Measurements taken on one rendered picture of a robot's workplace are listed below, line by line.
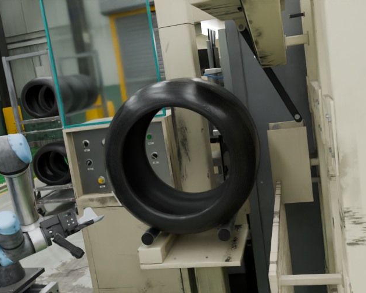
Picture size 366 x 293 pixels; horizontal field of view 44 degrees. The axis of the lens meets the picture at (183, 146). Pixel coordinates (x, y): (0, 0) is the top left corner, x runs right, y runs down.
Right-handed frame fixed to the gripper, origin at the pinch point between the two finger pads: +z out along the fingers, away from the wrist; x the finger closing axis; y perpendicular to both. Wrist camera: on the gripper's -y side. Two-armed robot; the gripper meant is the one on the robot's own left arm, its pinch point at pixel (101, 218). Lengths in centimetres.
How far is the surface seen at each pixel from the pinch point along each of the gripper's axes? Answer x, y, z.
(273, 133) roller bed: -16, 3, 70
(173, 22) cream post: -7, 60, 56
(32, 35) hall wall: 992, 536, 225
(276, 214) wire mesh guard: -39, -21, 42
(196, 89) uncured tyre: -31, 26, 39
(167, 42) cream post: -2, 54, 52
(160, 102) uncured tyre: -24.5, 27.0, 28.0
